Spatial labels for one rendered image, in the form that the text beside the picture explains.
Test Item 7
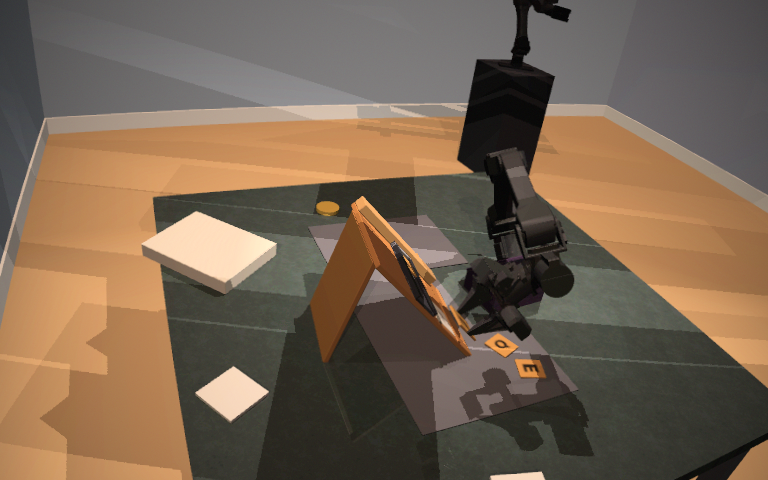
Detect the yellow round disc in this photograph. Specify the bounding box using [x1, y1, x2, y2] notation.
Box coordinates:
[316, 201, 339, 216]

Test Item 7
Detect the beige flat box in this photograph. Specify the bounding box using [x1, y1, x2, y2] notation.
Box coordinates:
[141, 212, 276, 294]

